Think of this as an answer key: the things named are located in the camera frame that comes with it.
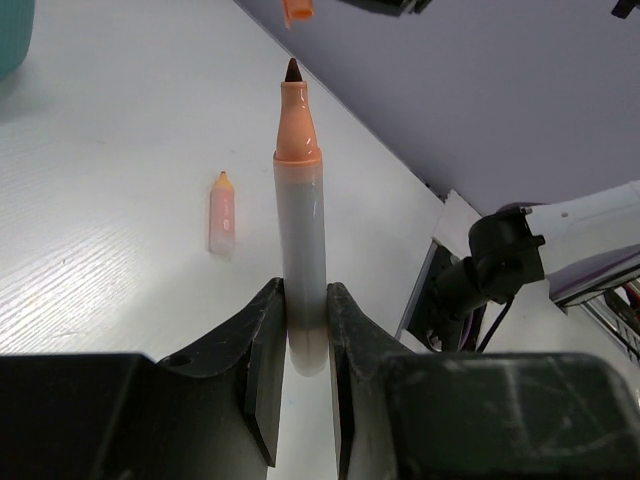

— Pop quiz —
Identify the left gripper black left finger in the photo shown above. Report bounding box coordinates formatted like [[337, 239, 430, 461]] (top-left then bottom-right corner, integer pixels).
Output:
[[158, 278, 286, 470]]

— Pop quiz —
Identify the orange pencil shaped case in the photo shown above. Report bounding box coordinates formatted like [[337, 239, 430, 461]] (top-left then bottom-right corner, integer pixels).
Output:
[[208, 171, 236, 259]]

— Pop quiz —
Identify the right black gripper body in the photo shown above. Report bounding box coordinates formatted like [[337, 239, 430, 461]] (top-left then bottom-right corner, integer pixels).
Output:
[[341, 0, 430, 17]]

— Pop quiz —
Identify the orange eraser cap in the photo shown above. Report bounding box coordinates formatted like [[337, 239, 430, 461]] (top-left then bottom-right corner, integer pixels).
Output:
[[282, 0, 314, 29]]

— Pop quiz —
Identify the clear orange tip pencil case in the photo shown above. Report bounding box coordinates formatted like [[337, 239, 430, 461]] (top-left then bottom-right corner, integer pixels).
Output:
[[273, 58, 328, 377]]

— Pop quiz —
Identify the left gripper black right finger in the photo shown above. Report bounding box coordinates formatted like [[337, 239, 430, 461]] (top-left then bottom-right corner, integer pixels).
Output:
[[327, 282, 425, 479]]

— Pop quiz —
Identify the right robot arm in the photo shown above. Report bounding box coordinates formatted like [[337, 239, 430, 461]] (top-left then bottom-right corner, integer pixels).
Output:
[[344, 1, 639, 275]]

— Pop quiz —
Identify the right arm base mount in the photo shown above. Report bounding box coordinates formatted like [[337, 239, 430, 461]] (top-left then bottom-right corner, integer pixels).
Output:
[[395, 242, 488, 353]]

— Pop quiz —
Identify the teal round pen holder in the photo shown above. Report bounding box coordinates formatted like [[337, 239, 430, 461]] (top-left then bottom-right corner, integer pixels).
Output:
[[0, 0, 36, 80]]

